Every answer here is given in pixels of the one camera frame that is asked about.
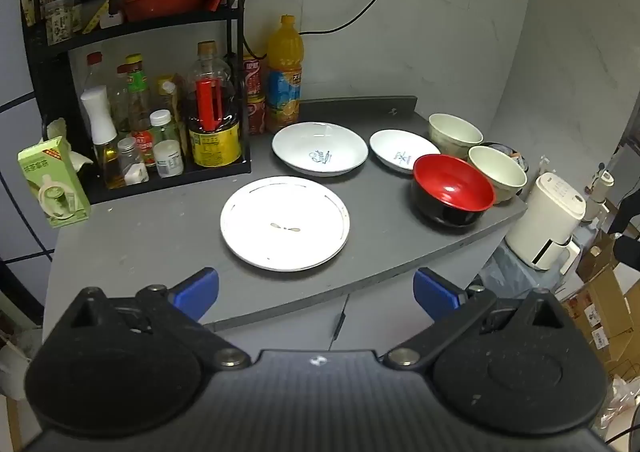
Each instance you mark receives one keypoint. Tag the white-topped oil dispenser bottle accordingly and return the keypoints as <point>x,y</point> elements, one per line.
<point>100,117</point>

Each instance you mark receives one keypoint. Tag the small white appliance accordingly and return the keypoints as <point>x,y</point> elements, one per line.
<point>599,189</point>

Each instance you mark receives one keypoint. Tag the small jar with white lid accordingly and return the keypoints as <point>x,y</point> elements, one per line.
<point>162,125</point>

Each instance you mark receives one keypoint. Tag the large deep white printed plate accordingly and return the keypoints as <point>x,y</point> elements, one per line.
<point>320,145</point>

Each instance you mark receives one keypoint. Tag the dark patterned bowl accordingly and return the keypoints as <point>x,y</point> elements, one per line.
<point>515,152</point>

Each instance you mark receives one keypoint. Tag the orange juice bottle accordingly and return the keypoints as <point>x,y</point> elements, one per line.
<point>284,77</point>

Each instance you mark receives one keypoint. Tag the small white printed plate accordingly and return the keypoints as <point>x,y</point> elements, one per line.
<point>400,147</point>

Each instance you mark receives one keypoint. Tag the glass jar with grey lid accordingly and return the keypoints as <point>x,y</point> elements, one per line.
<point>132,162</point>

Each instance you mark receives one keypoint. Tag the red and black bowl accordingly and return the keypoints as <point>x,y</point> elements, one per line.
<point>450,187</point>

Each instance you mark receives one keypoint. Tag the red plastic basket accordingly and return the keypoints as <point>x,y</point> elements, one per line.
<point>165,2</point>

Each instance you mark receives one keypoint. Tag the flat white plate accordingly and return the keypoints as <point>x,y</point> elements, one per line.
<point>285,209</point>

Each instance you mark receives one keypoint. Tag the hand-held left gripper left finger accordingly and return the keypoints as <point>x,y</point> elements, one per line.
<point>197,289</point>

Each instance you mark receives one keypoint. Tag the white air fryer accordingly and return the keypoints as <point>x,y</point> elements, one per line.
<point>545,217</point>

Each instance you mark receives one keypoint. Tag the clear bottle with red cap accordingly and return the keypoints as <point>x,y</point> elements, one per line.
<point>95,72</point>

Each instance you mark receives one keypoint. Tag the green carton box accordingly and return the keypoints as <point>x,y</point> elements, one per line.
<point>52,182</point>

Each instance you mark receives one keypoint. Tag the white plastic jar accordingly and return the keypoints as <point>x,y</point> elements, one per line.
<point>168,158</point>

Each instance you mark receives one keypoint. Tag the black metal rack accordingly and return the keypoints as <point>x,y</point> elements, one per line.
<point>150,30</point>

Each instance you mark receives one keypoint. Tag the large cooking oil bottle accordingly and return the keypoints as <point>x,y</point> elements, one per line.
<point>214,132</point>

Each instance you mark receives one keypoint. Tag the trash bag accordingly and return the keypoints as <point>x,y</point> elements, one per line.
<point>505,272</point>

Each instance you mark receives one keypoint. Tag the cream bowl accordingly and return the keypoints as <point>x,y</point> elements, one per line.
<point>497,175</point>
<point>452,132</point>

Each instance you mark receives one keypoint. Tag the cardboard boxes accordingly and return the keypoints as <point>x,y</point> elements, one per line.
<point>607,302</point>

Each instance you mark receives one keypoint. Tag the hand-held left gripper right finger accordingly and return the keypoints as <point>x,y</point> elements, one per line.
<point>434,293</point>

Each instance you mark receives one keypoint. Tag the seasoning packets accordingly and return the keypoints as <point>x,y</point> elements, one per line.
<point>60,20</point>

